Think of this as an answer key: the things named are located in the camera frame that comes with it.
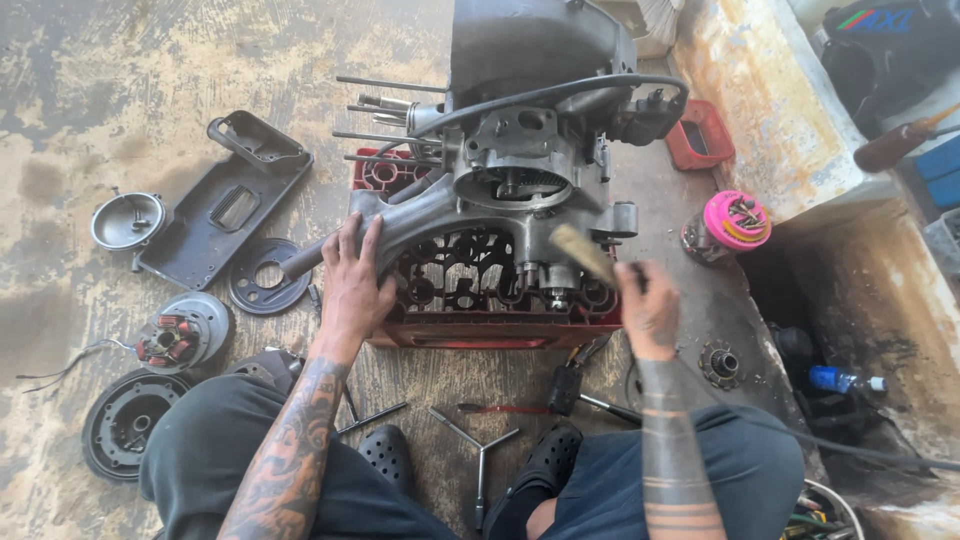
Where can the person's right fingers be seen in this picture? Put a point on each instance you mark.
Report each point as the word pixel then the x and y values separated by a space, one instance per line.
pixel 634 279

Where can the black round flywheel cover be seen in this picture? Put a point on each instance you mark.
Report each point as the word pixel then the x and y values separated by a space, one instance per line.
pixel 124 424

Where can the person's left hand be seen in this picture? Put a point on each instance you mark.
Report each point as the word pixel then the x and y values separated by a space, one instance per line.
pixel 354 296

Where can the grey scooter engine block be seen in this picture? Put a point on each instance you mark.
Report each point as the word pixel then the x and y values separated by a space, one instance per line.
pixel 517 142

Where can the Y-shaped socket wrench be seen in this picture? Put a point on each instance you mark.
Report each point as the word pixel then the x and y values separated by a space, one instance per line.
pixel 480 450

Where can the person's right black clog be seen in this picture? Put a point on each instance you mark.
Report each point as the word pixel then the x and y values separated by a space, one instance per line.
pixel 544 461

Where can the round toothed clutch part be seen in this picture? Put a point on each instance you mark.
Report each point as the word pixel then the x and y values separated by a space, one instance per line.
pixel 721 365

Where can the white bucket of tools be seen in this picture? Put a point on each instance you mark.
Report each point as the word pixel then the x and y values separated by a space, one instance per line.
pixel 821 517

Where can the person's dark trousers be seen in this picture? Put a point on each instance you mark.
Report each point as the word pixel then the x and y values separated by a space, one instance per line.
pixel 217 450

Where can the grey plastic crate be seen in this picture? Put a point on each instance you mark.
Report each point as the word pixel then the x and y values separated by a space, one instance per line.
pixel 945 240

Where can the stator with copper coils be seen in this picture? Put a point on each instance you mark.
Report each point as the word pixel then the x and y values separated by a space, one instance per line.
pixel 180 334

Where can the black plastic cover panel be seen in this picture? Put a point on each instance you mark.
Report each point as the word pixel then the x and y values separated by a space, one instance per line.
pixel 225 206

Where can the pink lidded can of screws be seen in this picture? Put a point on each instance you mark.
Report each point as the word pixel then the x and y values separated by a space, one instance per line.
pixel 731 221

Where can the round grey metal cover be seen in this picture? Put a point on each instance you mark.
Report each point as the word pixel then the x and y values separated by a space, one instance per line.
pixel 127 221

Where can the blue plastic bottle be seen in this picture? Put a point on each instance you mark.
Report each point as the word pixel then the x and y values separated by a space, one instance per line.
pixel 840 379

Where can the small red plastic tray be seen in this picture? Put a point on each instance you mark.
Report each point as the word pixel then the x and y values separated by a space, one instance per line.
pixel 716 135

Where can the white bristle broom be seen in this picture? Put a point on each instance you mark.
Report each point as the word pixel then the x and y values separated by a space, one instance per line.
pixel 660 19

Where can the worn bristle paint brush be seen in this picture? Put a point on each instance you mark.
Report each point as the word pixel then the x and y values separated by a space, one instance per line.
pixel 583 251

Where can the blue plastic box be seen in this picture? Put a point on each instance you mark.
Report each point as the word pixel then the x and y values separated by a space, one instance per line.
pixel 941 172

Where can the person's left black clog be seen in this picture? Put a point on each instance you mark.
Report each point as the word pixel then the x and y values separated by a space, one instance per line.
pixel 386 457

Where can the red plastic crate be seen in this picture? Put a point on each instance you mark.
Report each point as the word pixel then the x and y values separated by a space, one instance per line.
pixel 487 319

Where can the black plastic body panel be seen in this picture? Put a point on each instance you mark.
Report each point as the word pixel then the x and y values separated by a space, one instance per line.
pixel 885 52

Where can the person's right hand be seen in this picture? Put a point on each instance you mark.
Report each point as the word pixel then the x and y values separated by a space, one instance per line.
pixel 649 319

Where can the dark metal engine part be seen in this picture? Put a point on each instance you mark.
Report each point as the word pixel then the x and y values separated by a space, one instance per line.
pixel 262 367

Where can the person's black clog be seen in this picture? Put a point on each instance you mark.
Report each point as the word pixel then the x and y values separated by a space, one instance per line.
pixel 544 461
pixel 386 457

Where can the black round backing plate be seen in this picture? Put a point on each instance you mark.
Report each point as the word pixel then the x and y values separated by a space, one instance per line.
pixel 251 289

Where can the brown glass bottle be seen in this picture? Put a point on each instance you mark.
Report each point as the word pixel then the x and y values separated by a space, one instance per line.
pixel 892 146

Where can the black head mallet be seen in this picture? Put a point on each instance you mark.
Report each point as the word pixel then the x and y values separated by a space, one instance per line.
pixel 564 390

